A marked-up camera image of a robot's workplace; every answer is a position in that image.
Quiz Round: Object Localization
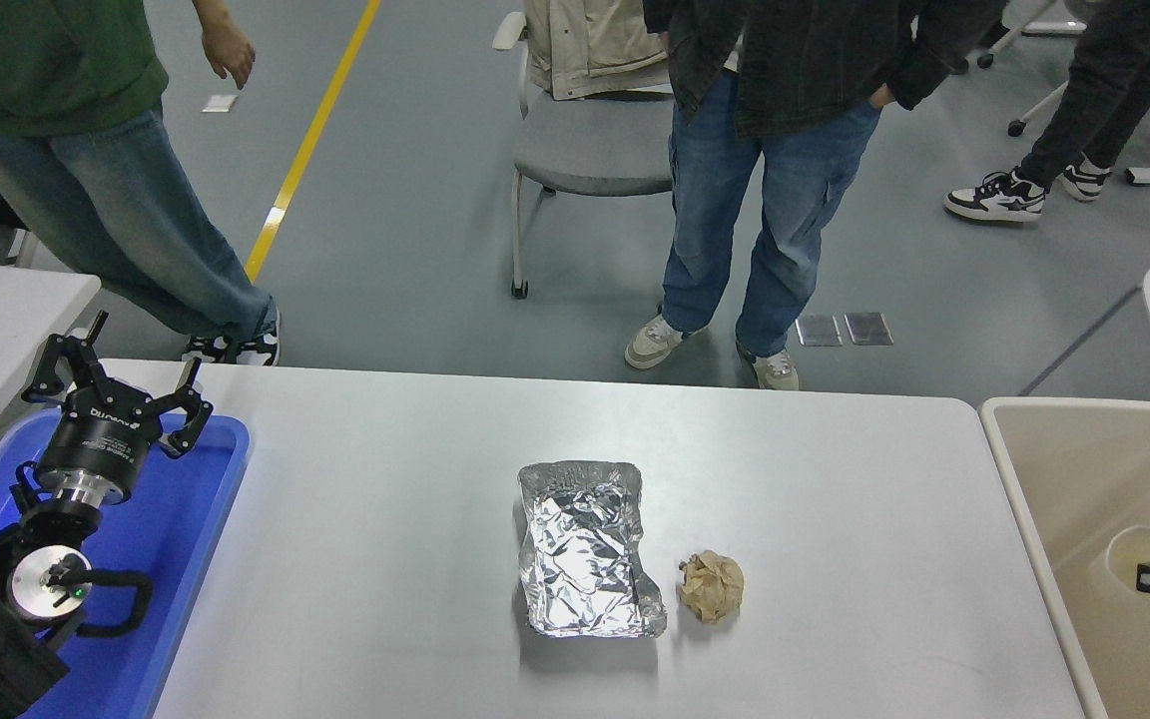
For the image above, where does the white chair with bag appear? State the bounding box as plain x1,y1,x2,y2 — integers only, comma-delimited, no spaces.
0,195,135,271

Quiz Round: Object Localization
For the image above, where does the grey wheeled chair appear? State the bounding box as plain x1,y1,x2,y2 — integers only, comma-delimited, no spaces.
493,12,681,301

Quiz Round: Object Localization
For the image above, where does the person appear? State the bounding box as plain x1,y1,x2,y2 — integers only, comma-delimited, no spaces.
944,0,1150,223
0,0,282,367
623,0,1010,390

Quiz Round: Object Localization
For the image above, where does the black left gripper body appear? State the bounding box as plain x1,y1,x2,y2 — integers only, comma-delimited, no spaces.
36,384,165,490

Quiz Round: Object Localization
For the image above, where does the foil tray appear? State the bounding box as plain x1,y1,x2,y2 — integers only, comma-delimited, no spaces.
517,459,669,640

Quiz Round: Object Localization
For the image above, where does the tan paper ball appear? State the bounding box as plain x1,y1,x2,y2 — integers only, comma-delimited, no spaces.
678,550,746,626

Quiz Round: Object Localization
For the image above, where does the large pale bin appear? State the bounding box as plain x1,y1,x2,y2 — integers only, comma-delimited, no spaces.
977,396,1150,719

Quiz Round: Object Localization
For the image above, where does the white paper cup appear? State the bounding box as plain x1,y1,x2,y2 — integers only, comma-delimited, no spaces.
1102,525,1150,602

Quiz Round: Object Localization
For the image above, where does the person's hand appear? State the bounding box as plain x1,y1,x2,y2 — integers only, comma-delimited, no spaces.
201,20,257,91

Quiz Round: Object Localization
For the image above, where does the blue plastic tray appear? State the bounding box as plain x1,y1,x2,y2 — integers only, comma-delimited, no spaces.
0,411,252,719

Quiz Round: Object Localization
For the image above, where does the beige jacket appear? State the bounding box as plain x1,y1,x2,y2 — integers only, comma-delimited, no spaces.
525,0,681,101

